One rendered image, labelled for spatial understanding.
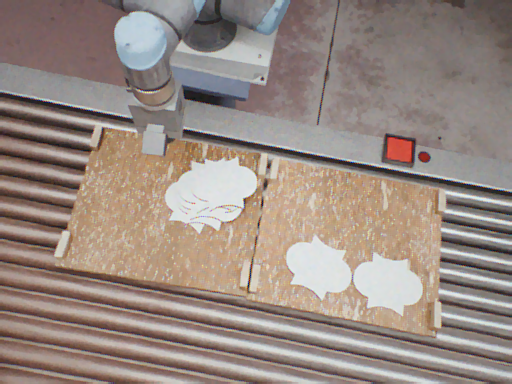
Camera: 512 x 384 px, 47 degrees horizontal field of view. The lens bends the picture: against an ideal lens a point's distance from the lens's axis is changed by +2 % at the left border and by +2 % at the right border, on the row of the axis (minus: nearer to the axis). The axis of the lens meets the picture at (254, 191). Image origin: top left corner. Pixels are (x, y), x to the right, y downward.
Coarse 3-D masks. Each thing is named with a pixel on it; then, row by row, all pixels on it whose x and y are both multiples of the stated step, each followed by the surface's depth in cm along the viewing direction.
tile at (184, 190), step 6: (192, 162) 133; (192, 168) 132; (198, 168) 132; (186, 174) 132; (192, 174) 132; (180, 180) 131; (186, 180) 131; (180, 186) 130; (186, 186) 130; (180, 192) 130; (186, 192) 130; (186, 198) 129; (192, 198) 129; (198, 204) 129; (204, 204) 129; (198, 210) 128
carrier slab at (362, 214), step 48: (288, 192) 135; (336, 192) 136; (384, 192) 137; (432, 192) 138; (288, 240) 130; (336, 240) 131; (384, 240) 132; (432, 240) 133; (288, 288) 126; (432, 288) 128; (432, 336) 124
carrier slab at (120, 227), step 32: (96, 160) 135; (128, 160) 136; (160, 160) 136; (192, 160) 137; (224, 160) 138; (256, 160) 138; (96, 192) 132; (128, 192) 132; (160, 192) 133; (256, 192) 135; (96, 224) 129; (128, 224) 129; (160, 224) 130; (224, 224) 131; (256, 224) 131; (96, 256) 126; (128, 256) 126; (160, 256) 127; (192, 256) 127; (224, 256) 128; (192, 288) 125; (224, 288) 125
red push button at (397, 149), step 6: (390, 138) 144; (390, 144) 144; (396, 144) 144; (402, 144) 144; (408, 144) 144; (390, 150) 143; (396, 150) 143; (402, 150) 143; (408, 150) 143; (390, 156) 142; (396, 156) 142; (402, 156) 142; (408, 156) 142
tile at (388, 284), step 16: (368, 272) 128; (384, 272) 128; (400, 272) 128; (368, 288) 126; (384, 288) 127; (400, 288) 127; (416, 288) 127; (368, 304) 125; (384, 304) 125; (400, 304) 125
